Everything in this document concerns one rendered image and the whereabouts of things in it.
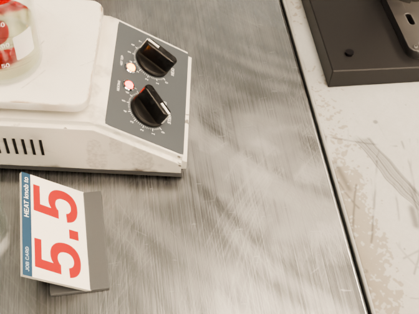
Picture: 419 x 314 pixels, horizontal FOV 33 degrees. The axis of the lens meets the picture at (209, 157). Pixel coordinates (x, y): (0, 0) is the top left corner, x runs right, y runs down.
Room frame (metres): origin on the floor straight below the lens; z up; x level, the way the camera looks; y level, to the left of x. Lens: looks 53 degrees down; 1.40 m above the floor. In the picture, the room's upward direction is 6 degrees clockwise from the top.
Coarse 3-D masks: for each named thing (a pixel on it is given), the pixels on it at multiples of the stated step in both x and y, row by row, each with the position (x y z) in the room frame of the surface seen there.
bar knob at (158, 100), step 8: (144, 88) 0.39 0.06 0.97; (152, 88) 0.39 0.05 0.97; (136, 96) 0.39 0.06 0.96; (144, 96) 0.38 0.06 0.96; (152, 96) 0.38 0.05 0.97; (136, 104) 0.38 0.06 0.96; (144, 104) 0.38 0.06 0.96; (152, 104) 0.38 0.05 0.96; (160, 104) 0.38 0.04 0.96; (136, 112) 0.37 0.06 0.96; (144, 112) 0.37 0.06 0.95; (152, 112) 0.37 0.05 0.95; (160, 112) 0.37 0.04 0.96; (168, 112) 0.37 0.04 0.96; (144, 120) 0.36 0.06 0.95; (152, 120) 0.37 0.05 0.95; (160, 120) 0.37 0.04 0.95
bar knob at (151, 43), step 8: (152, 40) 0.44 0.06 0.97; (144, 48) 0.43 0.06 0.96; (152, 48) 0.43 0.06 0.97; (160, 48) 0.44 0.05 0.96; (144, 56) 0.43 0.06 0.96; (152, 56) 0.43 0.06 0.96; (160, 56) 0.43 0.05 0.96; (168, 56) 0.43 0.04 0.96; (144, 64) 0.42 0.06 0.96; (152, 64) 0.43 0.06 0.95; (160, 64) 0.43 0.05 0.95; (168, 64) 0.43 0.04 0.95; (152, 72) 0.42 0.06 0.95; (160, 72) 0.42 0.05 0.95
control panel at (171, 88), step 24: (120, 24) 0.46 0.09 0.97; (120, 48) 0.43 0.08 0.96; (168, 48) 0.46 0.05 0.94; (120, 72) 0.41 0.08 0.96; (144, 72) 0.42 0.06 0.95; (168, 72) 0.43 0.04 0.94; (120, 96) 0.38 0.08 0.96; (168, 96) 0.41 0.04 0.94; (120, 120) 0.36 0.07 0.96; (168, 120) 0.38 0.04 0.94; (168, 144) 0.35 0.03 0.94
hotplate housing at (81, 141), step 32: (96, 64) 0.41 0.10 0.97; (96, 96) 0.37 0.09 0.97; (0, 128) 0.34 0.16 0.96; (32, 128) 0.34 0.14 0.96; (64, 128) 0.34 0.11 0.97; (96, 128) 0.34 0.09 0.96; (0, 160) 0.33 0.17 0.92; (32, 160) 0.34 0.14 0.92; (64, 160) 0.34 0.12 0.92; (96, 160) 0.34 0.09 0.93; (128, 160) 0.34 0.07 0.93; (160, 160) 0.34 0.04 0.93
